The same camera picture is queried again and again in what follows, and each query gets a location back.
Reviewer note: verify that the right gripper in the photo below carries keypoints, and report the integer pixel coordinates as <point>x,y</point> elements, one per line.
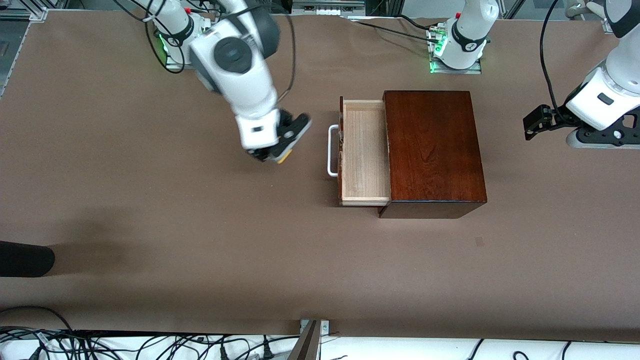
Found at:
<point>286,123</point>

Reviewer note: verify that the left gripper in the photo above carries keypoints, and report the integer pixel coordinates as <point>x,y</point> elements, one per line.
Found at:
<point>552,118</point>

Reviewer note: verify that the yellow wooden cube block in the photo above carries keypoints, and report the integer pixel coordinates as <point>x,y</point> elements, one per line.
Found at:
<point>285,158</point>

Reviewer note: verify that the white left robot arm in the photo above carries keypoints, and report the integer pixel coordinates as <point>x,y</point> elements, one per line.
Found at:
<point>467,35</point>

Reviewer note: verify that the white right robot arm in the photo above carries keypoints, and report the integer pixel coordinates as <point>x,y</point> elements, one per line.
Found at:
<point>240,75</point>

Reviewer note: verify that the brown paper table cover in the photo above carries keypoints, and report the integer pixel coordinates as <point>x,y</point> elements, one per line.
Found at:
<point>280,260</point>

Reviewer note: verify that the grey chair part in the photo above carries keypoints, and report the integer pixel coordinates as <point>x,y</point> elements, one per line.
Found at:
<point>590,9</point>

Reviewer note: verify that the dark brown wooden cabinet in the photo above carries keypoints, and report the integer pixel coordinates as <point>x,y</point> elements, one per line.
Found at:
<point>435,150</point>

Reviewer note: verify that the white power strip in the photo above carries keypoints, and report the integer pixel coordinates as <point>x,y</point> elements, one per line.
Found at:
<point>327,7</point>

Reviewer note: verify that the grey metal beam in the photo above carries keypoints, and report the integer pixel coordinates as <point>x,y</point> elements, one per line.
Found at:
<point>305,345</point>

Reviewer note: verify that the black power plug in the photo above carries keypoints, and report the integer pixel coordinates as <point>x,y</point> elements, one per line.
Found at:
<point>225,353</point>
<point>267,352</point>

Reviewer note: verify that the white sheet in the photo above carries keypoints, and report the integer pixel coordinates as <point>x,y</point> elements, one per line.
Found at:
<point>400,350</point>

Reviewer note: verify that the black cylindrical object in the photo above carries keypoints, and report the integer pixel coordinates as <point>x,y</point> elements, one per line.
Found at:
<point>25,259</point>

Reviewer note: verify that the aluminium corner profile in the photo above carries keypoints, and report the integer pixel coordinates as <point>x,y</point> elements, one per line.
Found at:
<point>25,11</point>

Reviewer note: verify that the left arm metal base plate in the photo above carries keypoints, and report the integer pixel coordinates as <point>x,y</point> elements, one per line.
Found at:
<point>457,71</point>

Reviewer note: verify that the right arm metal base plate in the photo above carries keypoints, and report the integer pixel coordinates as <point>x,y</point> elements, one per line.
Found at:
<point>172,62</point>

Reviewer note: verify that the silver metal corner bracket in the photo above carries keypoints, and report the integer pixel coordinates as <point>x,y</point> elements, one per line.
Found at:
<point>325,327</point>

